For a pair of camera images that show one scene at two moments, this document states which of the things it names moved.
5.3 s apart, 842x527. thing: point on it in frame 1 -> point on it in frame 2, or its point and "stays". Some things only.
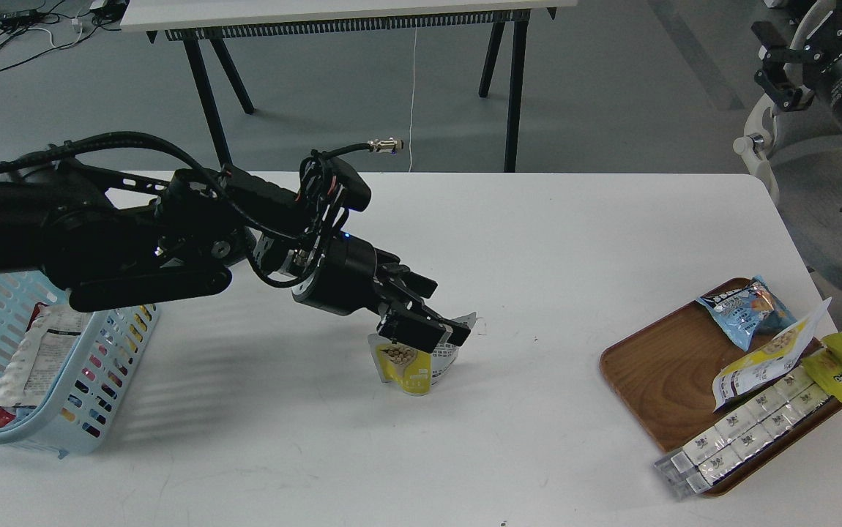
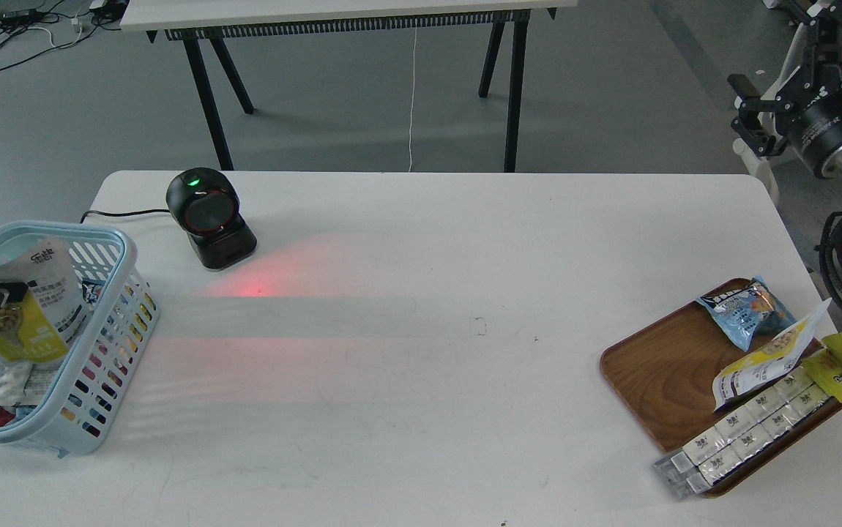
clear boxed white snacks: (690, 472) stays
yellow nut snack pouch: (411, 371) -> (45, 326)
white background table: (192, 20) stays
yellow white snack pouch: (777, 356) stays
